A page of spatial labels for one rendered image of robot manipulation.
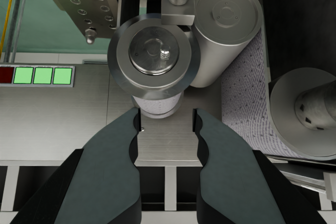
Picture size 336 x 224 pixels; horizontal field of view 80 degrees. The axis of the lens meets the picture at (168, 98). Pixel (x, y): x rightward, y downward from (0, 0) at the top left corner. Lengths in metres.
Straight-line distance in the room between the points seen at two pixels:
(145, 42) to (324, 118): 0.26
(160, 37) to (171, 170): 0.42
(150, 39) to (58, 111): 0.46
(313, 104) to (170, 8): 0.24
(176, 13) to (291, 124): 0.24
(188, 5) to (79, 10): 0.40
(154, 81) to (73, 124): 0.42
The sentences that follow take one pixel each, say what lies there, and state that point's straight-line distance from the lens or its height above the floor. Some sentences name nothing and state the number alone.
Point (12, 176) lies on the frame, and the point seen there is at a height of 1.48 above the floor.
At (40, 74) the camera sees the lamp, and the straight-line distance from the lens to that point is 0.75.
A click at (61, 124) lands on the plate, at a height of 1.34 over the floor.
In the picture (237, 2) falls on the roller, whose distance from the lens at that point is 0.40.
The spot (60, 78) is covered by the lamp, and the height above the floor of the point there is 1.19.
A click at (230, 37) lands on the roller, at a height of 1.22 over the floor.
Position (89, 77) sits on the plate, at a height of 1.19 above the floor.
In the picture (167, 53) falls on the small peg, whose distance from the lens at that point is 0.28.
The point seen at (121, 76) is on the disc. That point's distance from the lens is 0.32.
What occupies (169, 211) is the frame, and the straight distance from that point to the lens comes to 0.66.
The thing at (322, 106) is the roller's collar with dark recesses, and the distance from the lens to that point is 0.33.
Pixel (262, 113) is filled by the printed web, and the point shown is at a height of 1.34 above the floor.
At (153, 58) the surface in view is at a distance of 0.31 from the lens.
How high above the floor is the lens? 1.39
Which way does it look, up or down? 12 degrees down
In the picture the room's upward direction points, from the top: 180 degrees counter-clockwise
